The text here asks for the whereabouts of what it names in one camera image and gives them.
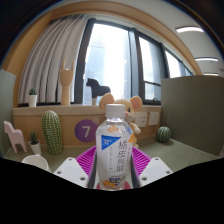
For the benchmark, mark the small plant in white pot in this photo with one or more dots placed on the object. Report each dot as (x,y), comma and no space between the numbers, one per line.
(35,146)
(32,100)

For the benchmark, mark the black horse figurine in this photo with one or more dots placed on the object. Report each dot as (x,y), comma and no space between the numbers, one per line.
(96,90)

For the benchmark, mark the tall green cactus ornament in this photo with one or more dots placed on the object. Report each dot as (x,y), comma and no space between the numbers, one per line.
(52,133)

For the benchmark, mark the pale yellow cup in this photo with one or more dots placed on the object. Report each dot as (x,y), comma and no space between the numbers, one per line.
(35,161)

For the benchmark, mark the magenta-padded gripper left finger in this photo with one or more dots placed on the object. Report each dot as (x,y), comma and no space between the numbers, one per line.
(70,171)

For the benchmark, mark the pink horse figurine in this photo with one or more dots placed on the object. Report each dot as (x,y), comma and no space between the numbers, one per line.
(15,135)

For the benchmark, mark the grey curtain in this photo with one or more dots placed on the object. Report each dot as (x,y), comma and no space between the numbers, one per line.
(50,63)

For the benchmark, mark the dark-framed window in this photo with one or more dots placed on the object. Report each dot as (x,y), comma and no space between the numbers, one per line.
(110,56)

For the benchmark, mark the ceiling lights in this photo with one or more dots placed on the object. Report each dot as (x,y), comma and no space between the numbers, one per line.
(189,29)

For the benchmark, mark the round purple number sign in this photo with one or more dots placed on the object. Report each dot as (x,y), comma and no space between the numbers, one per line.
(85,131)

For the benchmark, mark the clear plastic drink bottle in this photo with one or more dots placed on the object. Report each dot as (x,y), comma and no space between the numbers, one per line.
(113,150)

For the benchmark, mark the white wall socket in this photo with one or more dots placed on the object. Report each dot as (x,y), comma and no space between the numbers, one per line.
(154,118)
(142,119)

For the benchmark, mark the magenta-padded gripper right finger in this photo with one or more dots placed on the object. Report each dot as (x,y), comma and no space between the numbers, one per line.
(155,170)

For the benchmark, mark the plush mouse toy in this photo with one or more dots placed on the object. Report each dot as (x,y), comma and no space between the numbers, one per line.
(129,106)

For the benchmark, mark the green desk divider panel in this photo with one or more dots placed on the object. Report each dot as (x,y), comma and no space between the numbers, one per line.
(193,110)
(6,113)

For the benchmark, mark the wooden hand model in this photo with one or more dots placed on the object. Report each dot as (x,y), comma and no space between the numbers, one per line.
(66,81)

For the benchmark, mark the small round green cactus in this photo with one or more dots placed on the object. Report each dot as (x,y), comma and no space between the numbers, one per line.
(163,134)

